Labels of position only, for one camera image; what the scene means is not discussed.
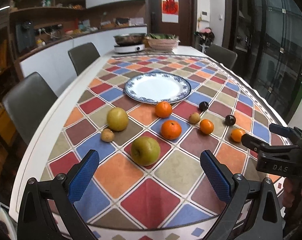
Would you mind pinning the operator right hand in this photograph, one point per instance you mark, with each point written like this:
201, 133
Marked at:
289, 193

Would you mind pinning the black glass sliding door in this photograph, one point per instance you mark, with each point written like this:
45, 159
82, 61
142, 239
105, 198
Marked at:
269, 36

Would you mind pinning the white induction cooker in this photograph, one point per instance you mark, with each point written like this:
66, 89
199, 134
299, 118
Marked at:
126, 49

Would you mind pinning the small orange tangerine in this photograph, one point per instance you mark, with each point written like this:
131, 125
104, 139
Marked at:
236, 134
206, 126

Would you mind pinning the steel pan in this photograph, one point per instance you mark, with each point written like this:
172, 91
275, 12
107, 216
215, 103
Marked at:
129, 39

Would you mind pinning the red white door poster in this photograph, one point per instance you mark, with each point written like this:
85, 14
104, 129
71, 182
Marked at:
170, 11

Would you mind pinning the large orange tangerine front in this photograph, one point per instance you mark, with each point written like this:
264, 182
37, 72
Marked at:
171, 130

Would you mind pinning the white lower cabinet counter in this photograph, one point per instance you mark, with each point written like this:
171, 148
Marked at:
54, 64

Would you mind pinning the yellow green apple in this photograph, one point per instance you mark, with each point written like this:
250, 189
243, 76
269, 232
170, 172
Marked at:
117, 119

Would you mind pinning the near left grey chair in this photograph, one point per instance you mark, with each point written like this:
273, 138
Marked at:
28, 103

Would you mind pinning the small brown kiwi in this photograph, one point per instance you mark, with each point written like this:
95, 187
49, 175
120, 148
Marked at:
107, 135

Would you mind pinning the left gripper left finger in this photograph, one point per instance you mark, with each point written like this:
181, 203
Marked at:
35, 220

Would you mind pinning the dark plum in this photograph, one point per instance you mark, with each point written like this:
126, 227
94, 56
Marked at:
203, 106
230, 120

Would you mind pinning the small brown fruit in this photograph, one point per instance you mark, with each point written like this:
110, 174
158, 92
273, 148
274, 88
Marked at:
194, 118

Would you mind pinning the far left grey chair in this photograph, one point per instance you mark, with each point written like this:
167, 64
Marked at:
83, 56

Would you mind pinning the black water dispenser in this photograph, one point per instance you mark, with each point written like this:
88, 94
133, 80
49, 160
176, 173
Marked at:
25, 36

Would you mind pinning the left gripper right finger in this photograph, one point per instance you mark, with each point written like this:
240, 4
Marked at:
263, 219

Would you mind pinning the right grey chair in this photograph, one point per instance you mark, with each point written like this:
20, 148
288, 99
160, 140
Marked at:
222, 55

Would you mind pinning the pink basket with greens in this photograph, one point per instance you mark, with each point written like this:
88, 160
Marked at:
162, 42

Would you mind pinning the colourful checkered tablecloth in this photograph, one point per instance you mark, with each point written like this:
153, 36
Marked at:
171, 199

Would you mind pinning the blue white porcelain plate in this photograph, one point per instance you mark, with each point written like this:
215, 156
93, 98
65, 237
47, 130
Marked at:
155, 87

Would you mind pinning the dark wooden door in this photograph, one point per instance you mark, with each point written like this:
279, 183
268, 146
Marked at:
186, 26

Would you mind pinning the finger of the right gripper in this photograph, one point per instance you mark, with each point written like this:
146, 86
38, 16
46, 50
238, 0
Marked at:
260, 147
288, 132

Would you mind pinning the grey chair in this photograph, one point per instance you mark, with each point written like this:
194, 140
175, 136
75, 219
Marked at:
28, 103
83, 56
222, 55

